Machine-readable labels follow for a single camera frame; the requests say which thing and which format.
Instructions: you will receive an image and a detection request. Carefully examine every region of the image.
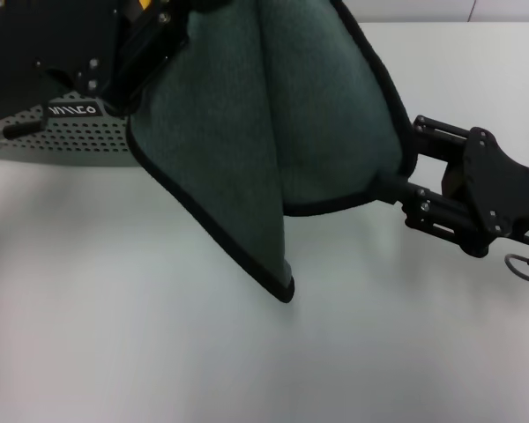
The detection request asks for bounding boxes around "grey perforated storage box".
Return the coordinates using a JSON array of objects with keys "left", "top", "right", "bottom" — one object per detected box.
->
[{"left": 0, "top": 90, "right": 138, "bottom": 169}]

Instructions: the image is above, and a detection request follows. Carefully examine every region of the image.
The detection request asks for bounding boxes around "grey right gripper cable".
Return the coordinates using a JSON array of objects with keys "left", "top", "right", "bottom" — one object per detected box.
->
[{"left": 503, "top": 252, "right": 529, "bottom": 286}]

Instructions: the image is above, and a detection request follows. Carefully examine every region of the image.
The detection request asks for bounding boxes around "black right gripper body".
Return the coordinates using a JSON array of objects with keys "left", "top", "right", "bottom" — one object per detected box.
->
[{"left": 441, "top": 126, "right": 529, "bottom": 257}]

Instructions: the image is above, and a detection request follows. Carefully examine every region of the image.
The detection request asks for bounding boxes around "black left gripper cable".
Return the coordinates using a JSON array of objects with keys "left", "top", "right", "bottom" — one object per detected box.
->
[{"left": 0, "top": 119, "right": 44, "bottom": 143}]

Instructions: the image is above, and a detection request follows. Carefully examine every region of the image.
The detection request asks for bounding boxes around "dark green towel black trim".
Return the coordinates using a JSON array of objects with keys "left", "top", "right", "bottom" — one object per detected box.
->
[{"left": 126, "top": 0, "right": 420, "bottom": 306}]

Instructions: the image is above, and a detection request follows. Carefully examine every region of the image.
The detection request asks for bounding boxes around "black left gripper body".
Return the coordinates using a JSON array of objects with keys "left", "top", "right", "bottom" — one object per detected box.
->
[{"left": 0, "top": 0, "right": 131, "bottom": 123}]

